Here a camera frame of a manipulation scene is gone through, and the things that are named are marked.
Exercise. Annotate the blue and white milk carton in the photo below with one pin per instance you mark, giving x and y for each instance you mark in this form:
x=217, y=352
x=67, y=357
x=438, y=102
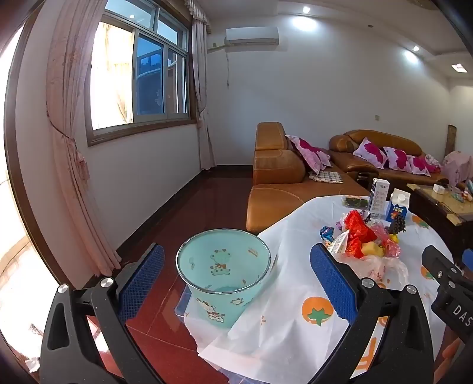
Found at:
x=397, y=208

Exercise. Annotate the square ceiling light panel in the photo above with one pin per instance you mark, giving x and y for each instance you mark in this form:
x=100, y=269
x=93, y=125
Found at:
x=458, y=67

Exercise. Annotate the red plastic bag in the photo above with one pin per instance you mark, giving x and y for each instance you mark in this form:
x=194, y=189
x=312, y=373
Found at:
x=358, y=225

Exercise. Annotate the brown leather long sofa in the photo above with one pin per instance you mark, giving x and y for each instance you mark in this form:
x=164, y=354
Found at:
x=384, y=142

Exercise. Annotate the white tablecloth with orange fruits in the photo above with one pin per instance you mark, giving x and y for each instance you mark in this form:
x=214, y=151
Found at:
x=281, y=295

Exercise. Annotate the narrow pink curtain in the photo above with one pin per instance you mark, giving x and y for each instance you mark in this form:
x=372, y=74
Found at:
x=202, y=92

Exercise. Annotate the pink floral cloth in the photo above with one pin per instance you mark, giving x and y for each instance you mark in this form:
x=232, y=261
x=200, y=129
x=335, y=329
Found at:
x=433, y=159

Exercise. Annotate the pink floral pillow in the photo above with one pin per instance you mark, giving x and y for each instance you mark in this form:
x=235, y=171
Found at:
x=369, y=153
x=306, y=151
x=419, y=164
x=397, y=158

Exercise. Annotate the small white box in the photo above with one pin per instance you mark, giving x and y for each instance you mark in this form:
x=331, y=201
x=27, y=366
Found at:
x=439, y=189

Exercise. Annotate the pink curtain valance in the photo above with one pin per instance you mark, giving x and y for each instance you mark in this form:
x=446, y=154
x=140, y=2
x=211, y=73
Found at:
x=196, y=9

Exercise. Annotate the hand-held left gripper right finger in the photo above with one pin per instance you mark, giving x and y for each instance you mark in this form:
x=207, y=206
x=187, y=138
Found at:
x=334, y=280

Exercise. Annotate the white wall air conditioner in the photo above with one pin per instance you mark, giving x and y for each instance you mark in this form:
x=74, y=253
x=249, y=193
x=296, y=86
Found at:
x=252, y=36

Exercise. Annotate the pink fabric cover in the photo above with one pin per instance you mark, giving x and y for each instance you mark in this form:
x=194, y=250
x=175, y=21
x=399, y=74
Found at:
x=458, y=166

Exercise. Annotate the clear plastic bag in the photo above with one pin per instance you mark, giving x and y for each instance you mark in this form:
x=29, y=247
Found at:
x=373, y=269

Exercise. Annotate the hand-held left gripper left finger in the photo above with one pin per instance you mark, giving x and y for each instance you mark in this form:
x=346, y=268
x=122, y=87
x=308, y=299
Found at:
x=142, y=280

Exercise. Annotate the aluminium frame window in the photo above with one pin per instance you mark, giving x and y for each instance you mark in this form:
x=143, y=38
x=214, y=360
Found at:
x=147, y=74

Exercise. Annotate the shiny blue foil wrapper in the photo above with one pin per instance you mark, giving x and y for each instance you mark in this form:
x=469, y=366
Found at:
x=327, y=233

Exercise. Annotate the long pink curtain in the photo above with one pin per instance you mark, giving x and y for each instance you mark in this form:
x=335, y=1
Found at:
x=74, y=129

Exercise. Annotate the teal cartoon print waste bin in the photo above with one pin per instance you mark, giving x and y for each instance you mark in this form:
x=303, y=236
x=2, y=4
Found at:
x=208, y=306

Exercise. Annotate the pink translucent plastic bag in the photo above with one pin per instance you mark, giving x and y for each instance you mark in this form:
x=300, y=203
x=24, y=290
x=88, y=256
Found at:
x=391, y=249

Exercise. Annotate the wooden board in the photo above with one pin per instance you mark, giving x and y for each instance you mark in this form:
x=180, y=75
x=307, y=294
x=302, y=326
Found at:
x=451, y=138

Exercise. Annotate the dark wooden coffee table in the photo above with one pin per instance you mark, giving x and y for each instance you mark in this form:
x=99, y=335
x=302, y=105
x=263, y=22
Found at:
x=436, y=214

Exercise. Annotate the checkered seat cloth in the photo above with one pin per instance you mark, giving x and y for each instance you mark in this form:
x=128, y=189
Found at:
x=327, y=176

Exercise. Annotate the brown wooden door frame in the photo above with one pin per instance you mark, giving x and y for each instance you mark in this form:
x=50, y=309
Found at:
x=16, y=147

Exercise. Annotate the white crinkled wrapper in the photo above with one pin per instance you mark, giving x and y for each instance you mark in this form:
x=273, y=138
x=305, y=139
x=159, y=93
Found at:
x=338, y=244

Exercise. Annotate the white crumpled paper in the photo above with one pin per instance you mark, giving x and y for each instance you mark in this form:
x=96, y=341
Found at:
x=32, y=363

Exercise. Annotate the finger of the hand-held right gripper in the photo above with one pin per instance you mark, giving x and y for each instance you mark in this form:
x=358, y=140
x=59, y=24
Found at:
x=438, y=264
x=468, y=259

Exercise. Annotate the pile of small packets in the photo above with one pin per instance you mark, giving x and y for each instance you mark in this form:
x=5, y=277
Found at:
x=462, y=192

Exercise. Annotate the tall white carton box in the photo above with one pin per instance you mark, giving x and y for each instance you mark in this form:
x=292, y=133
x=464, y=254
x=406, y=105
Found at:
x=378, y=195

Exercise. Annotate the dark flat packet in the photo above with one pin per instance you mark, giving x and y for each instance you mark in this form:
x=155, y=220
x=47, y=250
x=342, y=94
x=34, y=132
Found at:
x=355, y=202

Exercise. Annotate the yellow plastic bag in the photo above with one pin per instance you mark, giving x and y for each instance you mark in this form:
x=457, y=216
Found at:
x=373, y=249

